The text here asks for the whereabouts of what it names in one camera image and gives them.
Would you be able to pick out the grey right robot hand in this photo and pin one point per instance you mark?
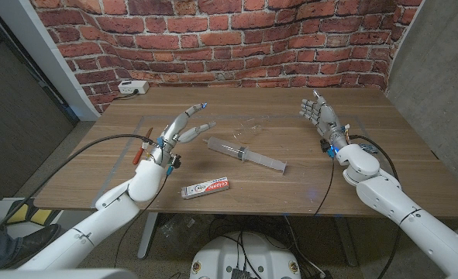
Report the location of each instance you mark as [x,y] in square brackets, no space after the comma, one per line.
[327,118]

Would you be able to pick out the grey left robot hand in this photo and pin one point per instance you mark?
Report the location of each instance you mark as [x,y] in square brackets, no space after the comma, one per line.
[170,139]

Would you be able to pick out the large clear plastic syringe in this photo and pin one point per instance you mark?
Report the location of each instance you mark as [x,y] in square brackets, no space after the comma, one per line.
[228,147]

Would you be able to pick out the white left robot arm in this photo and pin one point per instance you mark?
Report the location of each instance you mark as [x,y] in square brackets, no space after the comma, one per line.
[108,213]

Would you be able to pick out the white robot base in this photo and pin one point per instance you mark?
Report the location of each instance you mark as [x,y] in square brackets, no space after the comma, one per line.
[221,255]

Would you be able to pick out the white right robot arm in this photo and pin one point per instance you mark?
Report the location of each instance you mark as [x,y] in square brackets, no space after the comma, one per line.
[387,193]

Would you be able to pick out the red brown pen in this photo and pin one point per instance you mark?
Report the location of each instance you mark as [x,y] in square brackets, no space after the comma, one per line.
[139,153]

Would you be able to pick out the toothpaste box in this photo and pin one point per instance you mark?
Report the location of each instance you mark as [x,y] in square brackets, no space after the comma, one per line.
[205,188]

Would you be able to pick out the small grey crumpled object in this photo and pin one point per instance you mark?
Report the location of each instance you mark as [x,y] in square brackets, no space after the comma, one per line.
[368,147]

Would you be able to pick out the white power strip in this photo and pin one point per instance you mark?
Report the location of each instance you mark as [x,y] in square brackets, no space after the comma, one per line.
[131,87]

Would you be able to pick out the clear plastic film piece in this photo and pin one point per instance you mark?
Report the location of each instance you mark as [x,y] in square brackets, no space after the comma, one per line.
[248,129]

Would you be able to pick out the clear plastic bag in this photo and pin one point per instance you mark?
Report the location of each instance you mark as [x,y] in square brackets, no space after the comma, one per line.
[182,232]

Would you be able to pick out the grey table leg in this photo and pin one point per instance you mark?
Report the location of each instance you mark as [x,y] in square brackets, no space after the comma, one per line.
[345,240]
[147,236]

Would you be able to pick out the red brick printed backdrop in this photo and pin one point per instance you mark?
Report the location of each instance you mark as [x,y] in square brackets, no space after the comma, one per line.
[228,38]

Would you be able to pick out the yellow black floor pedal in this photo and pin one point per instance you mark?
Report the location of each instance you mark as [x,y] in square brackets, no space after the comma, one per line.
[31,215]

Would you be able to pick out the dark grey door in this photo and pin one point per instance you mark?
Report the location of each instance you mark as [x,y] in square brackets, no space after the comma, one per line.
[11,116]

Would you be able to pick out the white robot torso edge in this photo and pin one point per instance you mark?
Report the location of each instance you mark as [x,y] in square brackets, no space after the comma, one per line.
[58,274]

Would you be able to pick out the white door frame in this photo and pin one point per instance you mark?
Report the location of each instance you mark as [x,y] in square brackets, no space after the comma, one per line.
[38,46]

